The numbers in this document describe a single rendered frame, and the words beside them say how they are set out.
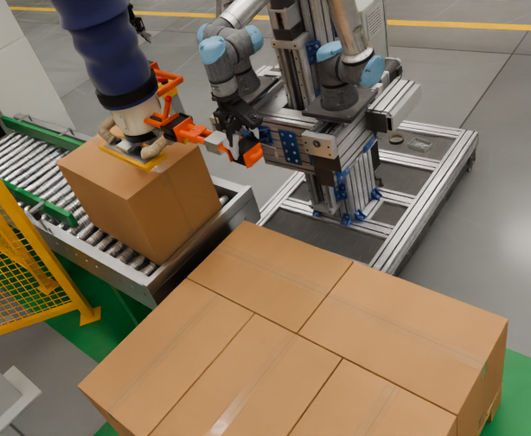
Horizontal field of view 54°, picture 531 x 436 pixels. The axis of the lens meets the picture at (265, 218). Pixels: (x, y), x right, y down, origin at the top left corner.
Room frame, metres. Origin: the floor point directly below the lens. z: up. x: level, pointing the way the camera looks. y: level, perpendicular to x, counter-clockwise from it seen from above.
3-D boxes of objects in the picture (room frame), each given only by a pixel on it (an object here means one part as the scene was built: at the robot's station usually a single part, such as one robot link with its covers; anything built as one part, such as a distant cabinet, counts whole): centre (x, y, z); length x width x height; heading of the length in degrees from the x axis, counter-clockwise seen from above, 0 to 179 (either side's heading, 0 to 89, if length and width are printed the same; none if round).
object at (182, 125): (1.69, 0.20, 1.21); 0.10 x 0.08 x 0.06; 125
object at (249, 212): (1.83, 0.30, 0.47); 0.70 x 0.03 x 0.15; 130
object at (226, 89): (1.41, 0.00, 1.44); 0.08 x 0.08 x 0.05
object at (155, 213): (2.10, 0.52, 0.75); 0.60 x 0.40 x 0.40; 36
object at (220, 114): (1.42, 0.00, 1.36); 0.09 x 0.08 x 0.12; 34
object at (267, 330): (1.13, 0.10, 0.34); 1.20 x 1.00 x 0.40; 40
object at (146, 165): (1.83, 0.42, 1.11); 0.34 x 0.10 x 0.05; 35
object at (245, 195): (1.83, 0.30, 0.58); 0.70 x 0.03 x 0.06; 130
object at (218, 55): (1.42, -0.01, 1.52); 0.09 x 0.08 x 0.11; 121
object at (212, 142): (1.51, 0.07, 1.21); 0.07 x 0.07 x 0.04; 35
